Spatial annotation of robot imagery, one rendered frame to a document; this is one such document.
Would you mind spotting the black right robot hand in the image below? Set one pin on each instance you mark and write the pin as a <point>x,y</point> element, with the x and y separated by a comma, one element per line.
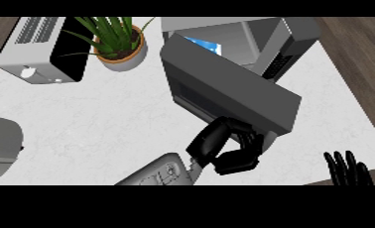
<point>348,172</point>

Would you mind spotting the grey microwave body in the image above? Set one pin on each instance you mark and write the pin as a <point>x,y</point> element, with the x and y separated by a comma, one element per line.
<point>293,33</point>

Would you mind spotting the white toaster oven, black front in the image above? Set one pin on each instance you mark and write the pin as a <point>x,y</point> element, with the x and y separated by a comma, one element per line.
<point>39,50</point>

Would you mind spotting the dark grey microwave door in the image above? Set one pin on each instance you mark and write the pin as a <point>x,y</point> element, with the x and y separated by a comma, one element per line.
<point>230,80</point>

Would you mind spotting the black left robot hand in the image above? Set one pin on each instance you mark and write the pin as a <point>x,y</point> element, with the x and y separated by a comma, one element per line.
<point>211,139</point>

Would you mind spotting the blue and white milk carton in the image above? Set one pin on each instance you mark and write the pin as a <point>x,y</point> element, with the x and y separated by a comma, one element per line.
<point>208,45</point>

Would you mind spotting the green plant in pale pot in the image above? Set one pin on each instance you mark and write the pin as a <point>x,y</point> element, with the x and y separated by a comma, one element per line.
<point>120,56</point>

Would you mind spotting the grey rounded appliance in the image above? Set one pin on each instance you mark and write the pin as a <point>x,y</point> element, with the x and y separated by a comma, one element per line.
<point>10,146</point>

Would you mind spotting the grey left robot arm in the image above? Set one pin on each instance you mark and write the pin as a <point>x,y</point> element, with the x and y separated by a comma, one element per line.
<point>159,172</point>

